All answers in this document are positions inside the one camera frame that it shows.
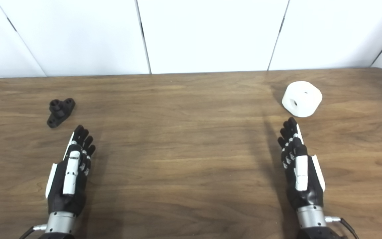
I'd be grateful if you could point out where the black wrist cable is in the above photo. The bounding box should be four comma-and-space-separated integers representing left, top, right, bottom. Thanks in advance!
325, 216, 360, 239
19, 224, 47, 239

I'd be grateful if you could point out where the round white plastic piece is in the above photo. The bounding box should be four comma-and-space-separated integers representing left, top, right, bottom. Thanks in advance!
282, 81, 323, 118

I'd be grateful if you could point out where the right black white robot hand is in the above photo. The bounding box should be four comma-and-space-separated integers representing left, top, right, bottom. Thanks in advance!
277, 117, 326, 211

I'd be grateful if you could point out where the black flanged holder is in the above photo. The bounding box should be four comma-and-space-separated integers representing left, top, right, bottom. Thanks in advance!
47, 98, 76, 129

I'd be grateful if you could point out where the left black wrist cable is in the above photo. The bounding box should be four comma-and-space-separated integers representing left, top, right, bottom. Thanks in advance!
19, 224, 47, 239

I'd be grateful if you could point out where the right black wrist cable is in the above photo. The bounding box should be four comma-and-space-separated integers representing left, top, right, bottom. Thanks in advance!
325, 216, 360, 239

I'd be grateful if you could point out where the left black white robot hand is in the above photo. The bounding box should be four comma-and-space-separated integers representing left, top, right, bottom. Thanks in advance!
45, 125, 96, 216

